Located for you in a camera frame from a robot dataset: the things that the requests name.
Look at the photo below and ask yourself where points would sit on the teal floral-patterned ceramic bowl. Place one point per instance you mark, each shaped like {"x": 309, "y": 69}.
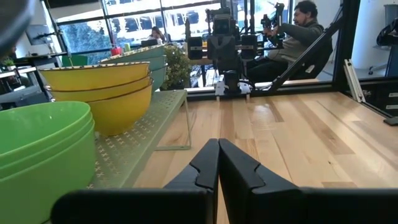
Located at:
{"x": 157, "y": 62}
{"x": 158, "y": 77}
{"x": 140, "y": 54}

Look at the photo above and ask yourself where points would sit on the silver aluminium extrusion bar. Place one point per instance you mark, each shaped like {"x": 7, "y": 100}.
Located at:
{"x": 354, "y": 82}

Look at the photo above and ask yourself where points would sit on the red cup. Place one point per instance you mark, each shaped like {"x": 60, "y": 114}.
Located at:
{"x": 116, "y": 51}

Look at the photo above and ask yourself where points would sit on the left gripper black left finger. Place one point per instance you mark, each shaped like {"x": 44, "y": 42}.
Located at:
{"x": 140, "y": 207}

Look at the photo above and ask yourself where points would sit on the black plant pot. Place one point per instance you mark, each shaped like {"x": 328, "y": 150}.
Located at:
{"x": 174, "y": 87}

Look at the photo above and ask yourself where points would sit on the green leafy potted plant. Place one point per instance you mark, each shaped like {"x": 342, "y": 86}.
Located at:
{"x": 177, "y": 65}

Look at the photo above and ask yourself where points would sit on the black laptop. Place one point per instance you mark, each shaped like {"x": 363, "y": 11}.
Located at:
{"x": 149, "y": 43}

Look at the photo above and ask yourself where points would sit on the person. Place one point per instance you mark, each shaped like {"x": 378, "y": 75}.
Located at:
{"x": 298, "y": 37}
{"x": 157, "y": 34}

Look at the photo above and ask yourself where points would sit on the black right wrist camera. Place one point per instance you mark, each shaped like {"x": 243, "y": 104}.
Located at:
{"x": 222, "y": 25}

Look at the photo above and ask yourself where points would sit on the pale green perforated metal rack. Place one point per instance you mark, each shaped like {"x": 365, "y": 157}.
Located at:
{"x": 130, "y": 149}

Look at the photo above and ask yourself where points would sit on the black table edge clamp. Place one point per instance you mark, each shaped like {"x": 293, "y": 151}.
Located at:
{"x": 391, "y": 121}

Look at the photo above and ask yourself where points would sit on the black office chair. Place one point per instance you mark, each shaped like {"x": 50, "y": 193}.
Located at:
{"x": 387, "y": 34}

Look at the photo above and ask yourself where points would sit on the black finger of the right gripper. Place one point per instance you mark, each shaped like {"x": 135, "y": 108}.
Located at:
{"x": 249, "y": 46}
{"x": 195, "y": 48}

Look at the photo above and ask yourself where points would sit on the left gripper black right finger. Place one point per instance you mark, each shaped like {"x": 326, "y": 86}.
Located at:
{"x": 280, "y": 207}

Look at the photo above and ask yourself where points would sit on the green cup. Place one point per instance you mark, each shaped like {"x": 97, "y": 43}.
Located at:
{"x": 127, "y": 47}

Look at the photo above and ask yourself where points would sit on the yellow floral-patterned ceramic bowl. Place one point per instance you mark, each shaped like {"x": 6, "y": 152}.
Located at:
{"x": 102, "y": 93}
{"x": 93, "y": 76}
{"x": 121, "y": 115}

